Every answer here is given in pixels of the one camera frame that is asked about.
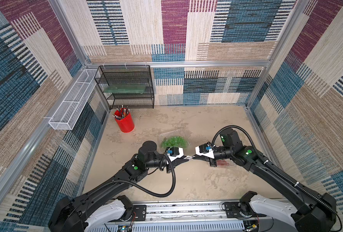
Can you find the clear box green grapes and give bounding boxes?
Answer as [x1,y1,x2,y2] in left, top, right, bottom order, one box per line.
[158,129,189,149]

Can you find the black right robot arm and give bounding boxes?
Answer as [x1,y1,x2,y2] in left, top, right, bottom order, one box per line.
[193,125,341,232]

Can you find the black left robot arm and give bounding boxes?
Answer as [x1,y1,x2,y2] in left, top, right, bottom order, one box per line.
[48,141,190,232]

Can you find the clear box red grapes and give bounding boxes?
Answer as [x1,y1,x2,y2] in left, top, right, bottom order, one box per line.
[216,159,231,168]

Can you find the red pen cup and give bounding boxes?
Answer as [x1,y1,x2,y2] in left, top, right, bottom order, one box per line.
[114,113,135,133]

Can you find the pens in cup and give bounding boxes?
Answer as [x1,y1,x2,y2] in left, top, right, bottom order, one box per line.
[112,105,130,120]

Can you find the green tray on shelf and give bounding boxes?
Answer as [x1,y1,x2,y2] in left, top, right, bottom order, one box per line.
[103,84,147,94]

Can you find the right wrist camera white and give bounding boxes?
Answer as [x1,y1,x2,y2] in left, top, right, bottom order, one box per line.
[195,144,215,159]

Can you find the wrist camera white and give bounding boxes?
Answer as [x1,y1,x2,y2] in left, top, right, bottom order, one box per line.
[195,144,215,159]
[166,147,184,159]

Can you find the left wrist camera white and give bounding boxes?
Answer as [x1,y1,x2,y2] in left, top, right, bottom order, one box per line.
[166,147,184,159]

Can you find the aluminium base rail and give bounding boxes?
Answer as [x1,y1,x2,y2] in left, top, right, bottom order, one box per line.
[95,200,276,232]

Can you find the black wire mesh shelf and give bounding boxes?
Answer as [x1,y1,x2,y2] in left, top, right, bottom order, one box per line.
[94,65,155,110]

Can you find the white wire mesh basket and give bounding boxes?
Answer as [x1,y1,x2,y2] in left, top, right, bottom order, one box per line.
[49,69,97,131]

